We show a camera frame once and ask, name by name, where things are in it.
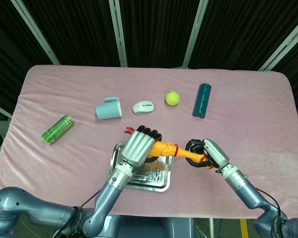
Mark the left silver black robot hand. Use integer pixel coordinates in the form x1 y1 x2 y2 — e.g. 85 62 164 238
121 125 162 167

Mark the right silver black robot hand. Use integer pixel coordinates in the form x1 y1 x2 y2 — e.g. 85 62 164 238
185 138 230 172

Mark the yellow rubber chicken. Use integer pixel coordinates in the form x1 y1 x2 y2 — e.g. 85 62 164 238
125 126 214 171

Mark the stainless steel rectangular tray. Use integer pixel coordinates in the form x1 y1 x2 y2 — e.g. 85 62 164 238
108 142 172 193

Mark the white computer mouse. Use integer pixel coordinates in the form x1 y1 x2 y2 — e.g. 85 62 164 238
132 100 155 115

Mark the light blue plastic cup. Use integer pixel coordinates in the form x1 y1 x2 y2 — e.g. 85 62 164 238
95 97 123 120

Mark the dark teal cylindrical holder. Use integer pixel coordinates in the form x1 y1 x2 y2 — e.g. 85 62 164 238
192 83 212 118

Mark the yellow-green tennis ball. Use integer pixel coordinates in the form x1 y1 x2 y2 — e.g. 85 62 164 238
165 91 181 106

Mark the blue-grey robot torso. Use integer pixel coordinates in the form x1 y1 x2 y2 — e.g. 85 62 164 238
106 214 197 238

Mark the green drink can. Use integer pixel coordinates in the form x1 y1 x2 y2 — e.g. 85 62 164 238
41 114 75 144

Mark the pink fleece table cloth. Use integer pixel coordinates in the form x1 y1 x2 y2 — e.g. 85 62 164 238
0 64 298 221

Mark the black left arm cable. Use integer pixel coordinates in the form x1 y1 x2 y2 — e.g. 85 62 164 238
52 188 102 238

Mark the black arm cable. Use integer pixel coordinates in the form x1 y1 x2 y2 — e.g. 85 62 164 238
52 188 102 238
255 187 282 219

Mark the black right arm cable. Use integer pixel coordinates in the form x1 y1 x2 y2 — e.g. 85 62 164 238
255 187 282 219

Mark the grey aluminium partition post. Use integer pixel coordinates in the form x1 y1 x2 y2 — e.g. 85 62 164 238
182 0 209 68
258 19 298 72
0 100 13 119
108 0 128 67
11 0 61 65

